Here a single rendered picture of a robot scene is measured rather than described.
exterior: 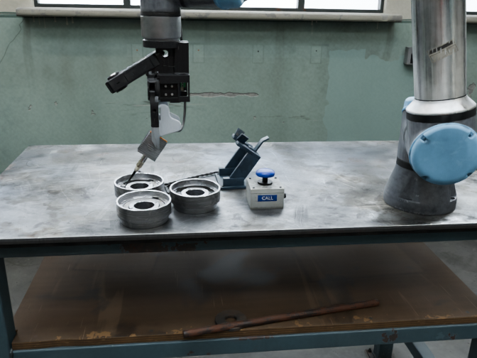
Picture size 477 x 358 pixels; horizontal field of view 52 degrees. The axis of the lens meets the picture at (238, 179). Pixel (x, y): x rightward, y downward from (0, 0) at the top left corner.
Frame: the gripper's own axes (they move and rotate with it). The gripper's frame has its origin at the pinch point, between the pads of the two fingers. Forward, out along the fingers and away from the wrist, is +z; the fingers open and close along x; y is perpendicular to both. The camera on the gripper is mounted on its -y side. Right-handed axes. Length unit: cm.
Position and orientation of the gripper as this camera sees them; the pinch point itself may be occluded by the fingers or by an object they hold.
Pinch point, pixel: (154, 140)
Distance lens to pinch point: 103.0
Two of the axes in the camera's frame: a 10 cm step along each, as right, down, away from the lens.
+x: -1.7, -3.4, 9.2
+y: 9.9, -0.4, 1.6
